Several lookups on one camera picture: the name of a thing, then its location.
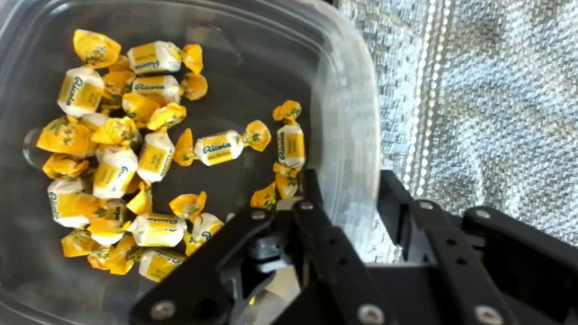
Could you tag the yellow candy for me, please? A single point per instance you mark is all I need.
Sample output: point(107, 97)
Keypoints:
point(76, 245)
point(118, 79)
point(268, 196)
point(156, 57)
point(80, 91)
point(114, 259)
point(114, 172)
point(114, 131)
point(166, 117)
point(96, 48)
point(63, 136)
point(139, 201)
point(63, 165)
point(156, 156)
point(188, 205)
point(219, 147)
point(107, 227)
point(69, 201)
point(202, 232)
point(137, 107)
point(156, 88)
point(291, 142)
point(157, 230)
point(159, 265)

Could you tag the blue towel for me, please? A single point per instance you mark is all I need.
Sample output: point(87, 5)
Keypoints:
point(493, 109)

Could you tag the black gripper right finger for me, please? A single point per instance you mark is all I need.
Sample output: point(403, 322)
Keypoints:
point(481, 265)

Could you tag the clear plastic bowl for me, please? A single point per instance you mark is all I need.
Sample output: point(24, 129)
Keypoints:
point(253, 73)

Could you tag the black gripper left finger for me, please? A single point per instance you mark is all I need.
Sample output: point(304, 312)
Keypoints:
point(336, 259)

